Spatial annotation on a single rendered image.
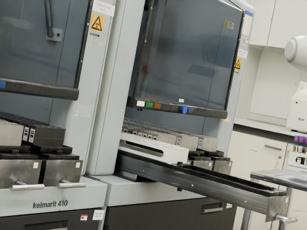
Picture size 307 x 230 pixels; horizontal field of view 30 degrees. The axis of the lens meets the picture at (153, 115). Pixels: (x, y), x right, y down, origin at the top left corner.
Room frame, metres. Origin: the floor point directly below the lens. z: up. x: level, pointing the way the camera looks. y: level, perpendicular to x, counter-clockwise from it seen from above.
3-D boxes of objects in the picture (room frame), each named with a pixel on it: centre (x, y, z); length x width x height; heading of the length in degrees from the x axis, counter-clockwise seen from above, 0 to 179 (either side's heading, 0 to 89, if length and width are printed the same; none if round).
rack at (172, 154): (1.88, 0.01, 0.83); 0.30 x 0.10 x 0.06; 54
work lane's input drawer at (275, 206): (1.77, -0.13, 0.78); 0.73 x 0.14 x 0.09; 54
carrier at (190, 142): (2.14, -0.14, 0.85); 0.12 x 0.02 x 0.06; 143
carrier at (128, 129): (2.10, 0.06, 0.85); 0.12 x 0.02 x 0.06; 144
